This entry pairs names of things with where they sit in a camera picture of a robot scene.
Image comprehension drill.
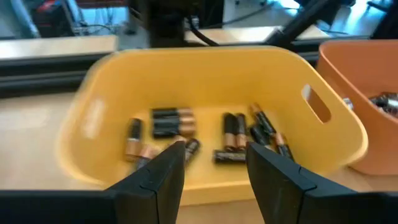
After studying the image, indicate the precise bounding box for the orange plastic bin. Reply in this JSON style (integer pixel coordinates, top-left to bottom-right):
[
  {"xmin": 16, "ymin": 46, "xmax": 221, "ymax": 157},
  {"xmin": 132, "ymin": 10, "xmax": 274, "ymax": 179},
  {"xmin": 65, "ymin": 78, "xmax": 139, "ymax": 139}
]
[{"xmin": 315, "ymin": 39, "xmax": 398, "ymax": 175}]

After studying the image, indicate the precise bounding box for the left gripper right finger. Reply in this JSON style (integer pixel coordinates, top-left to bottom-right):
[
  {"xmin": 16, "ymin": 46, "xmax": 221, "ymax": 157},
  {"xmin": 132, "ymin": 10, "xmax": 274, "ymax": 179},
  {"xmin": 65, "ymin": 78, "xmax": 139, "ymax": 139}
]
[{"xmin": 246, "ymin": 142, "xmax": 355, "ymax": 224}]

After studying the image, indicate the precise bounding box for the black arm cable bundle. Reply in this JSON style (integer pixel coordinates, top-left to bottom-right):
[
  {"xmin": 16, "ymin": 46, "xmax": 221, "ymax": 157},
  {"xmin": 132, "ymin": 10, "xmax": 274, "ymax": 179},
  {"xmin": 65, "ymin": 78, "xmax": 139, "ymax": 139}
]
[{"xmin": 186, "ymin": 15, "xmax": 220, "ymax": 47}]

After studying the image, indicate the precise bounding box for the yellow plastic bin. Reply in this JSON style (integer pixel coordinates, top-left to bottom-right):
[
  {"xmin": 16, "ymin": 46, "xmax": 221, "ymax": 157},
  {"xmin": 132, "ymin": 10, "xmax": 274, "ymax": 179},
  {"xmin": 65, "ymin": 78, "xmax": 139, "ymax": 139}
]
[{"xmin": 57, "ymin": 46, "xmax": 369, "ymax": 206}]

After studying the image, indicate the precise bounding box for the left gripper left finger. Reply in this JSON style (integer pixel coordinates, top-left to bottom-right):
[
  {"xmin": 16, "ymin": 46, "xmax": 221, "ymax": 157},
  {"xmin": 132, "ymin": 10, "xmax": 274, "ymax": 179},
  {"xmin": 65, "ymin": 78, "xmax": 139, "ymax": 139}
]
[{"xmin": 105, "ymin": 141, "xmax": 187, "ymax": 224}]

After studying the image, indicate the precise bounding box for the black copper battery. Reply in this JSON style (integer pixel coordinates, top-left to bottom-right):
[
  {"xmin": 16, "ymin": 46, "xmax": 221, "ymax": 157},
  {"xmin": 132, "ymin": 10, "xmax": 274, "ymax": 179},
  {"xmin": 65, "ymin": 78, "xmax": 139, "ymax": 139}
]
[
  {"xmin": 235, "ymin": 113, "xmax": 249, "ymax": 150},
  {"xmin": 183, "ymin": 138, "xmax": 202, "ymax": 167},
  {"xmin": 274, "ymin": 132, "xmax": 295, "ymax": 162},
  {"xmin": 152, "ymin": 123, "xmax": 197, "ymax": 139},
  {"xmin": 124, "ymin": 117, "xmax": 144, "ymax": 162},
  {"xmin": 133, "ymin": 144, "xmax": 162, "ymax": 172},
  {"xmin": 249, "ymin": 103, "xmax": 277, "ymax": 138},
  {"xmin": 249, "ymin": 124, "xmax": 274, "ymax": 150},
  {"xmin": 213, "ymin": 149, "xmax": 248, "ymax": 165},
  {"xmin": 152, "ymin": 115, "xmax": 197, "ymax": 126},
  {"xmin": 151, "ymin": 107, "xmax": 194, "ymax": 118},
  {"xmin": 223, "ymin": 112, "xmax": 239, "ymax": 152}
]

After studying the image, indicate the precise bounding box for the black side stand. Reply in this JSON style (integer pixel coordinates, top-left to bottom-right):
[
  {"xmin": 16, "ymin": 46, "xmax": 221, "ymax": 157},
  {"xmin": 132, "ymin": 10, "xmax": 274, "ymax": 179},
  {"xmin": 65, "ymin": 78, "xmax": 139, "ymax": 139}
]
[{"xmin": 369, "ymin": 0, "xmax": 398, "ymax": 40}]

